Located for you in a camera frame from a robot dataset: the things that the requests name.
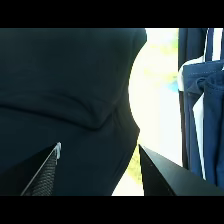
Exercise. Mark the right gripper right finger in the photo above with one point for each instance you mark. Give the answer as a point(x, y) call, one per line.
point(166, 178)

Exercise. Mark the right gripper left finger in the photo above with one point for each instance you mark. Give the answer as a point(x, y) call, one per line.
point(36, 176)

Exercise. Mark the blue jeans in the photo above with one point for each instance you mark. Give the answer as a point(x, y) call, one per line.
point(206, 116)

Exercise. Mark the black garment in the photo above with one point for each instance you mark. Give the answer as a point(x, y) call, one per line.
point(66, 100)

